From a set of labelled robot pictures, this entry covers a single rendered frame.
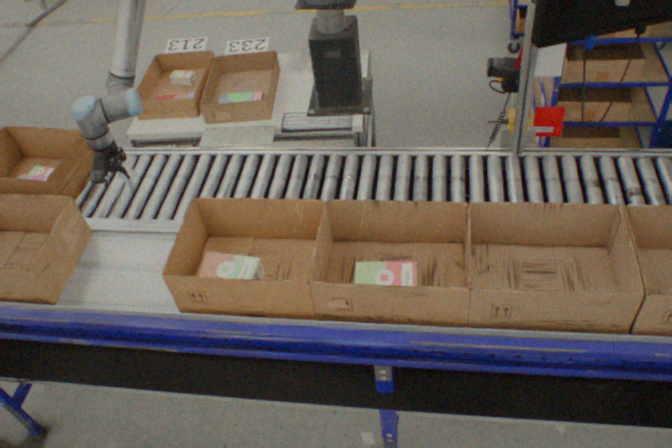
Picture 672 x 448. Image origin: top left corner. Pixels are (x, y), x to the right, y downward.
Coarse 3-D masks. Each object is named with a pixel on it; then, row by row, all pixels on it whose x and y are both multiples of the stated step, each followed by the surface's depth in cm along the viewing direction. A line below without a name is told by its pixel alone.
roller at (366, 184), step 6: (366, 156) 225; (372, 156) 224; (366, 162) 222; (372, 162) 222; (366, 168) 220; (372, 168) 220; (366, 174) 217; (372, 174) 219; (360, 180) 217; (366, 180) 215; (372, 180) 217; (360, 186) 214; (366, 186) 213; (372, 186) 215; (360, 192) 212; (366, 192) 211; (372, 192) 214; (360, 198) 209; (366, 198) 209
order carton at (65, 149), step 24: (0, 144) 236; (24, 144) 243; (48, 144) 239; (72, 144) 236; (0, 168) 237; (24, 168) 242; (72, 168) 222; (0, 192) 221; (24, 192) 217; (48, 192) 214; (72, 192) 224
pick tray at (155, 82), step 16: (160, 64) 281; (176, 64) 280; (192, 64) 280; (208, 64) 266; (144, 80) 265; (160, 80) 278; (144, 96) 264; (144, 112) 255; (160, 112) 254; (176, 112) 253; (192, 112) 253
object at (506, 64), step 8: (488, 64) 199; (496, 64) 197; (504, 64) 197; (512, 64) 196; (488, 72) 199; (496, 72) 198; (504, 72) 197; (512, 72) 197; (504, 80) 202; (512, 80) 201; (504, 88) 203
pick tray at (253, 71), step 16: (224, 64) 272; (240, 64) 272; (256, 64) 272; (272, 64) 271; (208, 80) 256; (224, 80) 271; (240, 80) 269; (256, 80) 268; (272, 80) 252; (208, 96) 255; (272, 96) 251; (208, 112) 246; (224, 112) 245; (240, 112) 245; (256, 112) 245
